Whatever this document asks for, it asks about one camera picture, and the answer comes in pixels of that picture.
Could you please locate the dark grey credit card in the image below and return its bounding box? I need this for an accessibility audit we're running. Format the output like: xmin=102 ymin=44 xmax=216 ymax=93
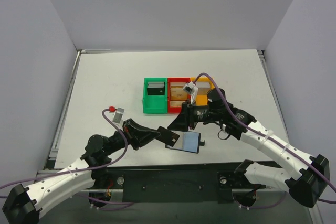
xmin=156 ymin=126 xmax=180 ymax=147

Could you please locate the blue credit card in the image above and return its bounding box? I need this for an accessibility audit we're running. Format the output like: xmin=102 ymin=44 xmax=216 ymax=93
xmin=182 ymin=132 xmax=201 ymax=153

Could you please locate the black leather card holder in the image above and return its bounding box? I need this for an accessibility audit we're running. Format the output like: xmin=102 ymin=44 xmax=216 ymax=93
xmin=165 ymin=131 xmax=205 ymax=154

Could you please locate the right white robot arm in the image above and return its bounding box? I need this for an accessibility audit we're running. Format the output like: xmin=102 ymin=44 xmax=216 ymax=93
xmin=168 ymin=89 xmax=330 ymax=208

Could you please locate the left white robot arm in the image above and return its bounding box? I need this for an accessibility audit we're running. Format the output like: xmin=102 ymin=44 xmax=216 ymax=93
xmin=2 ymin=119 xmax=160 ymax=223

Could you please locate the black card stack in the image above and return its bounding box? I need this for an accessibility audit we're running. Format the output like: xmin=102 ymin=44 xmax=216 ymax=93
xmin=146 ymin=82 xmax=165 ymax=95

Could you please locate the red plastic bin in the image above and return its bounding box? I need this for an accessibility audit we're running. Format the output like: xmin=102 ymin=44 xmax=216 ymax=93
xmin=167 ymin=77 xmax=190 ymax=114

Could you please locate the orange plastic bin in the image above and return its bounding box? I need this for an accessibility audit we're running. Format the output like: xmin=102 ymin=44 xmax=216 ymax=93
xmin=195 ymin=77 xmax=215 ymax=106

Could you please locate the green plastic bin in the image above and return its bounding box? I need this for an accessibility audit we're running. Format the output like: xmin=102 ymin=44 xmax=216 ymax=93
xmin=142 ymin=78 xmax=167 ymax=114

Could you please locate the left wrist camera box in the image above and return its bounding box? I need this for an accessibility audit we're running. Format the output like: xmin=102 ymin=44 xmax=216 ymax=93
xmin=108 ymin=106 xmax=124 ymax=125

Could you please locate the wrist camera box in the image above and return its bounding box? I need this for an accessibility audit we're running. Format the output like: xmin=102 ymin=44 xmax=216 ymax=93
xmin=183 ymin=81 xmax=198 ymax=104
xmin=108 ymin=106 xmax=124 ymax=125

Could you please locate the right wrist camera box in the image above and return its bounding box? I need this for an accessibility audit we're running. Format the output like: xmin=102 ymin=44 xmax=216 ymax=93
xmin=183 ymin=81 xmax=198 ymax=104

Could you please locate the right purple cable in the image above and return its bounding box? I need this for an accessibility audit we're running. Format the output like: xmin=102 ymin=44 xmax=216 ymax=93
xmin=195 ymin=72 xmax=336 ymax=210

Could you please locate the purple cable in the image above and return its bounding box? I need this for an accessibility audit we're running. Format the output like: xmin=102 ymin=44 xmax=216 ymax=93
xmin=0 ymin=108 xmax=134 ymax=211
xmin=195 ymin=72 xmax=336 ymax=210

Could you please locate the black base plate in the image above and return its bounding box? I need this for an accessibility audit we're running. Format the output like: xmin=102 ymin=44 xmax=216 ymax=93
xmin=88 ymin=163 xmax=265 ymax=207

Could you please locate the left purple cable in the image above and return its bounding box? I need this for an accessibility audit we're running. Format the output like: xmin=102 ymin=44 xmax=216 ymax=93
xmin=0 ymin=108 xmax=134 ymax=211

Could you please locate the aluminium frame rail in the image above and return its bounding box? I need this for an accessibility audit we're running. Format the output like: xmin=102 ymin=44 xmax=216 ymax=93
xmin=31 ymin=49 xmax=111 ymax=183

